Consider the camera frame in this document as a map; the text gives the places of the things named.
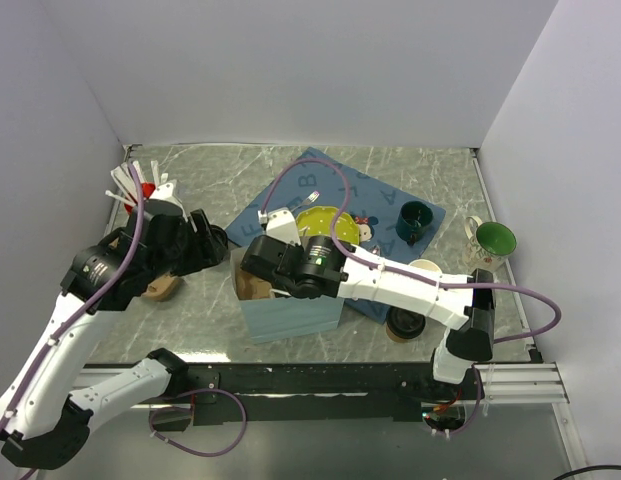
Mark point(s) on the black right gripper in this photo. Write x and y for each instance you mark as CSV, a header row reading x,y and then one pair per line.
x,y
280,287

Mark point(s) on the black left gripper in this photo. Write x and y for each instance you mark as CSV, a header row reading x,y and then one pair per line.
x,y
201,256

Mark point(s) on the brown pulp cup carrier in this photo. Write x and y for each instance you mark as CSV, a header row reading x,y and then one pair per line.
x,y
160,287
250,287

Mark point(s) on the blue white paper bag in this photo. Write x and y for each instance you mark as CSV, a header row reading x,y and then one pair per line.
x,y
284,317

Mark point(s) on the brown paper cup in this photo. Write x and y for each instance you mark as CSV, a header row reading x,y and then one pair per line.
x,y
402,337

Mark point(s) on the black cup lid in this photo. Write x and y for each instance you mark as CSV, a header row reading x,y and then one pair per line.
x,y
401,320

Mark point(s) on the stack of brown paper cups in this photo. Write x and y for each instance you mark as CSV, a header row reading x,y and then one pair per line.
x,y
426,268

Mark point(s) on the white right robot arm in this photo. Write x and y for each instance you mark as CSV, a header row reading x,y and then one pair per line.
x,y
463,304

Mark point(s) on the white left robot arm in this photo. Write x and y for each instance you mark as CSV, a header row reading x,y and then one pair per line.
x,y
44,421

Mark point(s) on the stack of black lids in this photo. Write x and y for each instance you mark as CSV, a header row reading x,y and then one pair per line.
x,y
221,239

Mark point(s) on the silver fork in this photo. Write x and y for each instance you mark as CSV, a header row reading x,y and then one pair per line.
x,y
310,199

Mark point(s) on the red straw holder cup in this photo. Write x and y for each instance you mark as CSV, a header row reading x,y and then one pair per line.
x,y
147,189

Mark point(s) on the blue letter print cloth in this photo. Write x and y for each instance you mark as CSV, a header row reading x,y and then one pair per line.
x,y
373,203

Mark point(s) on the dark green mug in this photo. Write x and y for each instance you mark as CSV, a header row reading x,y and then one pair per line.
x,y
413,221

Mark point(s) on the floral cream mug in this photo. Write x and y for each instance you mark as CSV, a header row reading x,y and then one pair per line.
x,y
489,244

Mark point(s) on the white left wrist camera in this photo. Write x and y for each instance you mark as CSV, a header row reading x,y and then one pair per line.
x,y
170,197

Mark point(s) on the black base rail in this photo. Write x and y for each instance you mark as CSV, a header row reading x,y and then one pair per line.
x,y
259,392

